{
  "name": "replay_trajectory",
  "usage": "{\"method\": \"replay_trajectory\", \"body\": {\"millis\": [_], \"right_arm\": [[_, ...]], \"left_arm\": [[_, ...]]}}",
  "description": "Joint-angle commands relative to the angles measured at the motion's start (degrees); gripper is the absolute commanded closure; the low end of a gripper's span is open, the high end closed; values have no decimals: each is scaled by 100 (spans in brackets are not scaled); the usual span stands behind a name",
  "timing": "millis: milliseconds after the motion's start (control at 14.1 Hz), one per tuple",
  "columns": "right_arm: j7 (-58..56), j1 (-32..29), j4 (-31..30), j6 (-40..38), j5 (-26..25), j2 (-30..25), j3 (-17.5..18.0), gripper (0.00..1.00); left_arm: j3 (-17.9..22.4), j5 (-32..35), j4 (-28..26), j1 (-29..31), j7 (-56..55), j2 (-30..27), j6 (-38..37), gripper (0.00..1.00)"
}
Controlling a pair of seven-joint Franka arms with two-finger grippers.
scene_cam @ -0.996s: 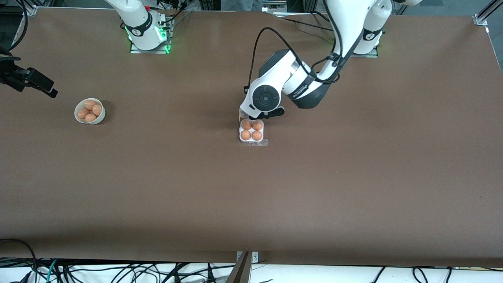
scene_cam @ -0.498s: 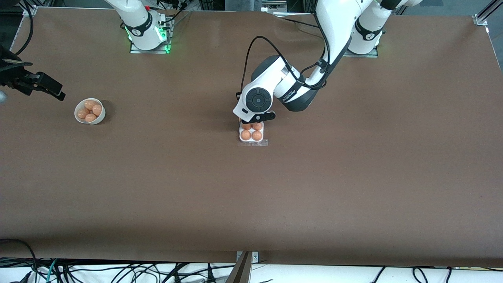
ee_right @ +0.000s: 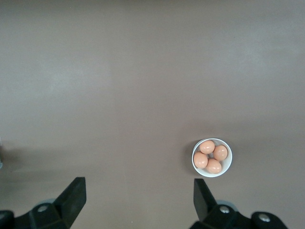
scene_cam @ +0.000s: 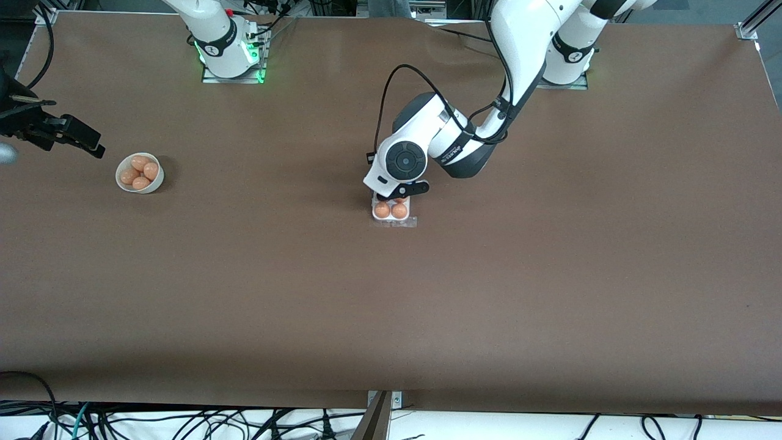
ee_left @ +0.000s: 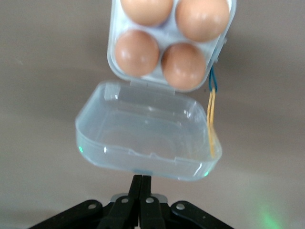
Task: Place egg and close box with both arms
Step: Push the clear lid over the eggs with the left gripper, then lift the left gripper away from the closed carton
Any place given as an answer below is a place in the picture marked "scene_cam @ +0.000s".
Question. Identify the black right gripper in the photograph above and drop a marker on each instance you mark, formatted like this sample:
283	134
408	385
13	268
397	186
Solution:
18	124

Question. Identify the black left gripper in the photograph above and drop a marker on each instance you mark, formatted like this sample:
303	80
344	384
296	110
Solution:
381	197

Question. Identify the clear plastic egg carton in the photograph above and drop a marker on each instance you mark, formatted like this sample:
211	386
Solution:
394	223

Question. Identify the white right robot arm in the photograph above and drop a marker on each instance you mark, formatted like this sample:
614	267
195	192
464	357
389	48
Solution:
223	49

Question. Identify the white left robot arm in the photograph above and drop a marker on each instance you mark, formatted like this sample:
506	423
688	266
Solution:
519	36

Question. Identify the white round bowl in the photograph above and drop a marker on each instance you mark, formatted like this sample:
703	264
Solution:
154	183

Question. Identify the brown table mat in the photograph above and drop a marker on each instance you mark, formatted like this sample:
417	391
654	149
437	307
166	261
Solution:
391	305

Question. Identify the aluminium corner bracket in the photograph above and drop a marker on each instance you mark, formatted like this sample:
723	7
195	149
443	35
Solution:
748	30
47	16

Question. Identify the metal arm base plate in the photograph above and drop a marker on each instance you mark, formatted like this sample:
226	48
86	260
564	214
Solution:
211	78
580	85

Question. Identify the metal table edge bracket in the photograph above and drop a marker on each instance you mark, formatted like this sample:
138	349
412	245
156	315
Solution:
397	399

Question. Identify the dark camera mount post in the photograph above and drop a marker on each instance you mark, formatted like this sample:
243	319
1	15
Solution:
372	425

